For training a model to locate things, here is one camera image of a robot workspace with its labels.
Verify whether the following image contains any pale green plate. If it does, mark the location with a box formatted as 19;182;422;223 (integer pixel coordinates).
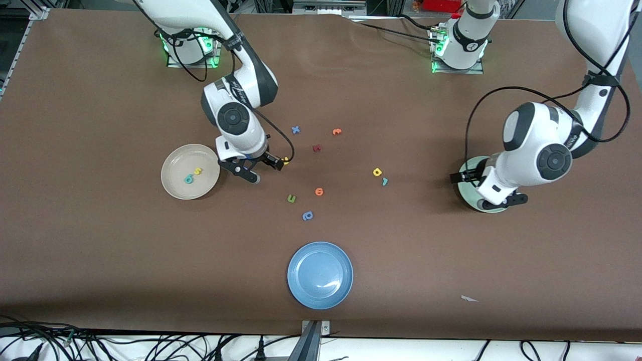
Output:
457;156;511;214

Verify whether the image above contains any beige brown plate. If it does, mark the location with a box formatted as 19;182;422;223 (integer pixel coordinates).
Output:
160;144;221;200

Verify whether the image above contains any blue plate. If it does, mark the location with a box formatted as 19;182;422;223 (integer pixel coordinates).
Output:
287;242;354;310

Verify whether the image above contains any red box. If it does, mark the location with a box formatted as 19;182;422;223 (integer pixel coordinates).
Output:
423;0;463;13

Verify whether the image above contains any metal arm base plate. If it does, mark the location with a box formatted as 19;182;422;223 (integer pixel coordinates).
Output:
430;25;485;75
167;28;222;69

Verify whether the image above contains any black cable on table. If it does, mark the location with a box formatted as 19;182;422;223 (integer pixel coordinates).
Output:
351;21;442;43
399;14;442;32

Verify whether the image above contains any silver aluminium frame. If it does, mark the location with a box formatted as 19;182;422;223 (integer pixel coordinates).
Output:
292;0;368;16

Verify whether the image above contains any dark aluminium post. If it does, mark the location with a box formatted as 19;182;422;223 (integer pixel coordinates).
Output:
287;321;322;361

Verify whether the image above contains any tangle of black cables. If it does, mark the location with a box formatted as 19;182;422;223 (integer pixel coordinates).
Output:
0;313;211;361

